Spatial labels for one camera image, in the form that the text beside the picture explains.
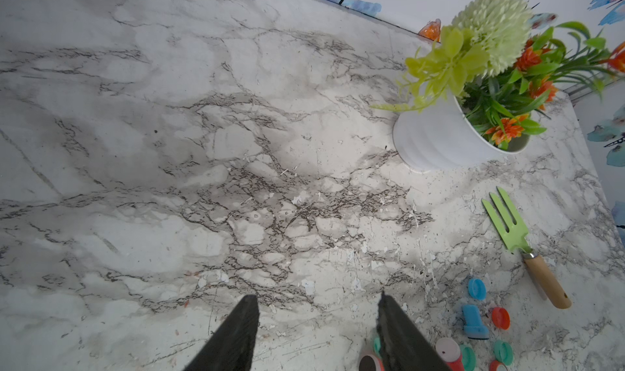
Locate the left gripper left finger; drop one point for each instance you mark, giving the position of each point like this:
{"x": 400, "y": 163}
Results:
{"x": 231, "y": 347}

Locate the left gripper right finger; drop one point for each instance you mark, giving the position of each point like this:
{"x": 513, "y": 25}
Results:
{"x": 403, "y": 347}

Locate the red stamp white base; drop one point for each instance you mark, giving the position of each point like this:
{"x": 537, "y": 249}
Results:
{"x": 449, "y": 351}

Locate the green stamp with red cap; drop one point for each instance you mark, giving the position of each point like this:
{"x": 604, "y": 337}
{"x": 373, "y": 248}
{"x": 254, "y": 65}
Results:
{"x": 370, "y": 358}

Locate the green cap on edge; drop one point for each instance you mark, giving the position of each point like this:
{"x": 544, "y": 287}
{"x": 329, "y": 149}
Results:
{"x": 468, "y": 358}

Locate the blue stamp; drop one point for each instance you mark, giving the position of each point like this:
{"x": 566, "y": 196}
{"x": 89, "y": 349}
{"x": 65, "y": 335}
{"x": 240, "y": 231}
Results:
{"x": 474, "y": 327}

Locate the red stamp with picture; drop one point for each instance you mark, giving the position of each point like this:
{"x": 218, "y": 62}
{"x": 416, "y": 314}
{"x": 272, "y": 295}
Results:
{"x": 497, "y": 366}

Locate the blue stamp cap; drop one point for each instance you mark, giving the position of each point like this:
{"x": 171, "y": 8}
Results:
{"x": 477, "y": 289}

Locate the green stamp cap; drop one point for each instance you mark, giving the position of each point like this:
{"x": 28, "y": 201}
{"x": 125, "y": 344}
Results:
{"x": 503, "y": 352}

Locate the red cap near blue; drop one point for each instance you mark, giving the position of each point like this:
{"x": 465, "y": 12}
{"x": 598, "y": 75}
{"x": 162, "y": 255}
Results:
{"x": 500, "y": 318}

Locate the white pot with flowers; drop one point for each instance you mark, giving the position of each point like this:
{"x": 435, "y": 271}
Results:
{"x": 470, "y": 99}

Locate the green garden fork wooden handle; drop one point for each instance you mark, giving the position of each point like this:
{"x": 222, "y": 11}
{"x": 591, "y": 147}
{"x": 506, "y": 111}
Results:
{"x": 513, "y": 232}

